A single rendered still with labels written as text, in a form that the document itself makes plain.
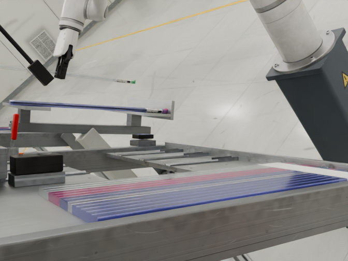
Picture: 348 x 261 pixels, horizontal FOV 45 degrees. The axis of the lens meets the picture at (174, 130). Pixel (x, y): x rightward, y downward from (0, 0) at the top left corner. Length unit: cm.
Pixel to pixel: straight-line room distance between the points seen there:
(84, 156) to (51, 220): 65
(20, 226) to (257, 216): 27
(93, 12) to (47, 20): 753
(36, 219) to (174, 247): 15
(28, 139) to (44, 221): 141
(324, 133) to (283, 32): 37
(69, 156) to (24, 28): 783
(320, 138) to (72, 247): 111
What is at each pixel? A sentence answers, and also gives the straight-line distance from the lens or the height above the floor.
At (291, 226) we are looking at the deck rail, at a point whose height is 87.
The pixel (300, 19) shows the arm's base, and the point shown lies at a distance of 121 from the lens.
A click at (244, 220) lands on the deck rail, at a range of 51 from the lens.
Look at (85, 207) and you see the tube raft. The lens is 48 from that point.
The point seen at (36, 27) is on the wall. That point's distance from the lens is 895.
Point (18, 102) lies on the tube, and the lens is 124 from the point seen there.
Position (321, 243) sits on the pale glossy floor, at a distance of 171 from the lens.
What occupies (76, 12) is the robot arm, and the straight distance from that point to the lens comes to 154.
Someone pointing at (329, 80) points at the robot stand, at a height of 64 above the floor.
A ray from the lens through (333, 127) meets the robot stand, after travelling 135.
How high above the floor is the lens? 127
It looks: 25 degrees down
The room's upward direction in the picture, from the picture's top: 38 degrees counter-clockwise
